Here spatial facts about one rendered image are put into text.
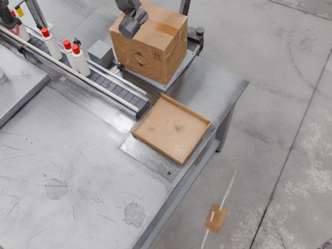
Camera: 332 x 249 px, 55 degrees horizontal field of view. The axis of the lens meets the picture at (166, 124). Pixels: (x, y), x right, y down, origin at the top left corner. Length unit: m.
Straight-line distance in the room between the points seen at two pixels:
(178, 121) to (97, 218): 0.59
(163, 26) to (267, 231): 1.48
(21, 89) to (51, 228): 0.74
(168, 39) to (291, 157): 1.43
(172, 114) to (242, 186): 0.97
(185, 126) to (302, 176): 1.19
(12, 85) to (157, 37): 0.81
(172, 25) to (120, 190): 0.80
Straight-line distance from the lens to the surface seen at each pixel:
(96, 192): 1.50
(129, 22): 1.30
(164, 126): 1.58
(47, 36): 1.76
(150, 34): 1.55
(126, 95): 1.64
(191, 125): 1.58
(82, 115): 1.68
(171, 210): 2.06
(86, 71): 1.72
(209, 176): 2.37
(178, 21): 1.60
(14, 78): 1.89
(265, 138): 2.56
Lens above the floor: 2.22
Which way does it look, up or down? 61 degrees down
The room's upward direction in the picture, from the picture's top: 5 degrees counter-clockwise
